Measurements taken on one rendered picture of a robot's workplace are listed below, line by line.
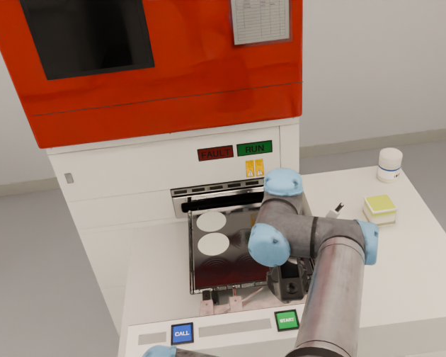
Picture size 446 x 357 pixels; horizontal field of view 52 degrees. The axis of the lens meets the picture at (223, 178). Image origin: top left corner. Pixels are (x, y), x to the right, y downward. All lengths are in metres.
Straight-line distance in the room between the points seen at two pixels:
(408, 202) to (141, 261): 0.88
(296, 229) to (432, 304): 0.55
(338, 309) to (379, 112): 2.84
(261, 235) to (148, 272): 0.80
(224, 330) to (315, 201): 0.54
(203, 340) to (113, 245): 0.72
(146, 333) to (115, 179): 0.58
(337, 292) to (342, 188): 0.94
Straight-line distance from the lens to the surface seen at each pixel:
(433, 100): 3.52
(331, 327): 0.59
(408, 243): 1.40
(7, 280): 2.99
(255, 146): 1.51
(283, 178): 0.88
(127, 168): 1.55
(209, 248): 1.45
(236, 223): 1.53
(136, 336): 1.22
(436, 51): 3.36
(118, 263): 1.85
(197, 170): 1.54
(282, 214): 0.83
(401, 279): 1.30
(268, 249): 0.80
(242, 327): 1.19
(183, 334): 1.18
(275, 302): 1.32
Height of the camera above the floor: 1.92
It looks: 36 degrees down
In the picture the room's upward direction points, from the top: 7 degrees counter-clockwise
